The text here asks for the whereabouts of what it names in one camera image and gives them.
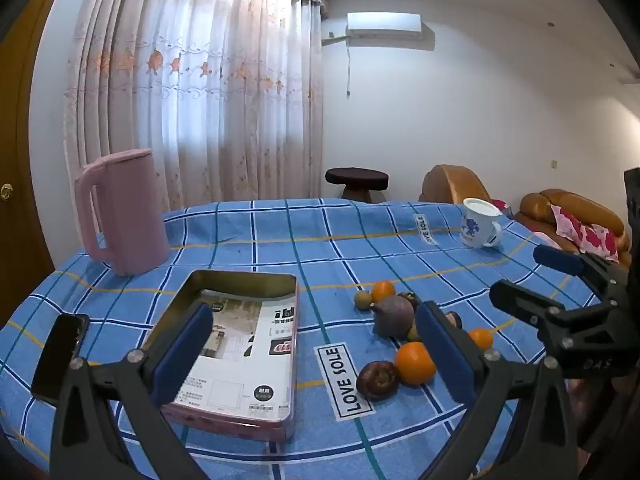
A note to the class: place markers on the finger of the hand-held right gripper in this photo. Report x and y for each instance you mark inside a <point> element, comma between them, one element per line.
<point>557,258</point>
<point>520,302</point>

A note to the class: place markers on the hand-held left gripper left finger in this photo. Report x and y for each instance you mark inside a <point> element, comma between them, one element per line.
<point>185,350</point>

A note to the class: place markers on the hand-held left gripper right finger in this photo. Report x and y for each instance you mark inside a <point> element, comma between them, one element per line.
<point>445,355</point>

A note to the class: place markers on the large purple fruit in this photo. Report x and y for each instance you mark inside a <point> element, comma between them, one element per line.
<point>395,317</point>

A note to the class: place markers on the dark wrinkled passion fruit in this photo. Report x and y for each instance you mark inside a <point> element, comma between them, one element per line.
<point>377,381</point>

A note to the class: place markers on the rectangular metal tin box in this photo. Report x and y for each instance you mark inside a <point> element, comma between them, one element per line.
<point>280,355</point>

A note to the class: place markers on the small brown round fruit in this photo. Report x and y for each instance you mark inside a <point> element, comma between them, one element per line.
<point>363,300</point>

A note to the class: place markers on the large orange mandarin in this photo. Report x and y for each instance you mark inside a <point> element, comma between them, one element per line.
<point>414,363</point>

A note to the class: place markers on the small orange mandarin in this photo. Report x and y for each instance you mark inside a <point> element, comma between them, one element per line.
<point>481,338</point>

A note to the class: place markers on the pink floral pillow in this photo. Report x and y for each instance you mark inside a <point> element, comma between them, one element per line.
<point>590,235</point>

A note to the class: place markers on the printed paper sheet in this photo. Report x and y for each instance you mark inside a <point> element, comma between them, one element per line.
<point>240,345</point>

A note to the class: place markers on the brown leather sofa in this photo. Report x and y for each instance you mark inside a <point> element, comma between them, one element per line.
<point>580,205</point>

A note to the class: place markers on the pink floral cloth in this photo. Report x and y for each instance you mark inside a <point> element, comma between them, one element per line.
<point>501,207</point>

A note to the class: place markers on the white cup with blue print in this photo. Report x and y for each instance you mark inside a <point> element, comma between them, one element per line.
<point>477,225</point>

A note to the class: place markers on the black smartphone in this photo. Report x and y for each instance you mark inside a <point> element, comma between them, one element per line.
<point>60,355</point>

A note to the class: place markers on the brown leather armchair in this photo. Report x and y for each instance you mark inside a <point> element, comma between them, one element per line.
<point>450,185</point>

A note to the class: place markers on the pink plastic jug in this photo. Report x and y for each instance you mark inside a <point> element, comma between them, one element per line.
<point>125,210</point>

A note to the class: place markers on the blue plaid tablecloth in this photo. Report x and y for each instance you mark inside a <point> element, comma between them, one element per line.
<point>325,240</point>

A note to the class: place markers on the dark round stool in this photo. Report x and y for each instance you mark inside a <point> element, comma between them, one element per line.
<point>356,179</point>

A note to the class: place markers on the brass door knob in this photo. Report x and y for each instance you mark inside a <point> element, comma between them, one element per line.
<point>6,191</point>

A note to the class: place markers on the wooden door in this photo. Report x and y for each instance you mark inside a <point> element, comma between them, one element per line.
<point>20,160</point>

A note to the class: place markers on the sheer floral curtain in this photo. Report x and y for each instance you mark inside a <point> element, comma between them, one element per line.
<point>200,85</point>

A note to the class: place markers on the white air conditioner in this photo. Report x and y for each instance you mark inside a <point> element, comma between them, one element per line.
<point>385,25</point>

